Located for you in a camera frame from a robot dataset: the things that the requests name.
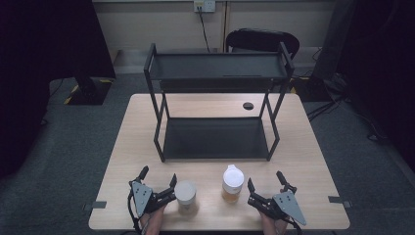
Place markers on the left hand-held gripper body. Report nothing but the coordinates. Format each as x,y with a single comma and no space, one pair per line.
142,197

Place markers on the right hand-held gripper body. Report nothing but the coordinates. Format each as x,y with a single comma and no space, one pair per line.
287,204

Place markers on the glass jar with round white lid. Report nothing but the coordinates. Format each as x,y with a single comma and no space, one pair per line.
185,194

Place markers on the glass jar with spouted white lid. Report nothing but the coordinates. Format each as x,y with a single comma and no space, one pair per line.
233,182

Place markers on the black metal two-tier shelf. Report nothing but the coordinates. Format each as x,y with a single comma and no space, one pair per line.
215,137

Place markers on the person's right hand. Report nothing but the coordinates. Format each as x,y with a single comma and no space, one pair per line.
272,225

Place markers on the person's left hand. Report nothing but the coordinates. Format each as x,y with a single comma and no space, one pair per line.
155,222

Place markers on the black stand base with yellow tape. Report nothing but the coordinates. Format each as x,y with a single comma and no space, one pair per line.
89,93

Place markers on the black chair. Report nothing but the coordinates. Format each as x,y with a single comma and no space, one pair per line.
261,39

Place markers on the dark curtain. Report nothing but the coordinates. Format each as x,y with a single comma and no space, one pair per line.
39,65
378,49

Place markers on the grey table bracket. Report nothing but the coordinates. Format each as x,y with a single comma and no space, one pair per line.
337,199
98,205

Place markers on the white wall socket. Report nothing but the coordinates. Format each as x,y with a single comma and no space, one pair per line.
205,5

